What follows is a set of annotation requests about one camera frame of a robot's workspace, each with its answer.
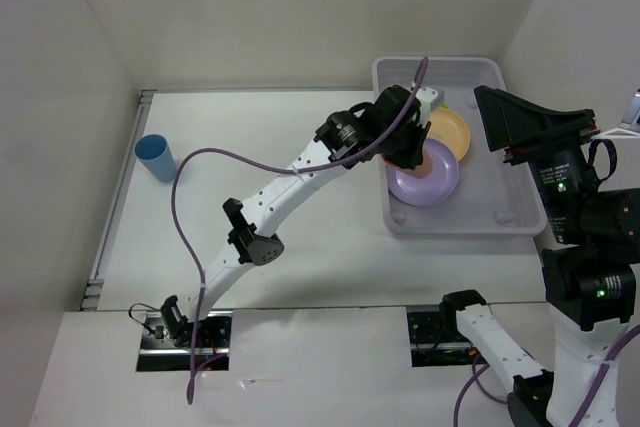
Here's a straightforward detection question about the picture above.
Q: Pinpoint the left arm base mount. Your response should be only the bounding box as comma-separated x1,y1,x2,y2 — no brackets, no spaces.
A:
127,295,232,372

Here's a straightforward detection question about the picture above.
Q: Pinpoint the purple plate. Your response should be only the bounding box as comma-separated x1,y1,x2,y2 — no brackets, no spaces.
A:
386,138,459,207

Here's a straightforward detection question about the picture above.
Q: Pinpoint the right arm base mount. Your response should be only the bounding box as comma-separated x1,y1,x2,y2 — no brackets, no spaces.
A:
406,306,478,368

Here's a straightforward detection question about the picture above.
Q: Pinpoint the orange plate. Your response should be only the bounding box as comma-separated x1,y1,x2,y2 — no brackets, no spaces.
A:
428,107,471,161

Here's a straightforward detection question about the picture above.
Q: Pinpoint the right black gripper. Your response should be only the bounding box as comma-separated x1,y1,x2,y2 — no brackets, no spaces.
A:
472,79,594,237

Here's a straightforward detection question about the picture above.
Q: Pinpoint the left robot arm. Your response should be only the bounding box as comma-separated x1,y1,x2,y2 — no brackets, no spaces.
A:
160,85,429,348

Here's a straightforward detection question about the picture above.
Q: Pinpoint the blue cup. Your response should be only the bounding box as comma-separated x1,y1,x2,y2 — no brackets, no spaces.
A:
134,134,177,183

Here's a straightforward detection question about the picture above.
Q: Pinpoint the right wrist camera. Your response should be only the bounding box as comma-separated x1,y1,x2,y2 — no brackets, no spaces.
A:
620,90,640,132

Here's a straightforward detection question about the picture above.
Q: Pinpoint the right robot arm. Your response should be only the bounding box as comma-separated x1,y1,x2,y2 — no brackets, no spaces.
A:
438,85,639,426

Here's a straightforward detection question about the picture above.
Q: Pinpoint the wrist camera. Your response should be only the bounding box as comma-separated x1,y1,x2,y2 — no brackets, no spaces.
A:
620,90,640,132
416,87,444,125

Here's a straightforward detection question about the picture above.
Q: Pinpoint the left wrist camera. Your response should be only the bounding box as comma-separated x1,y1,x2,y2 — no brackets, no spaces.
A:
416,87,444,125

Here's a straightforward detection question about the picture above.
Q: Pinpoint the red cup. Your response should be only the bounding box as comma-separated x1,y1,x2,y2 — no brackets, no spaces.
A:
382,147,433,179

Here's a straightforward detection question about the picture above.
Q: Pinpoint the clear plastic bin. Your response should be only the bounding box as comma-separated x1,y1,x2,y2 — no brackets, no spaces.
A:
380,56,546,236

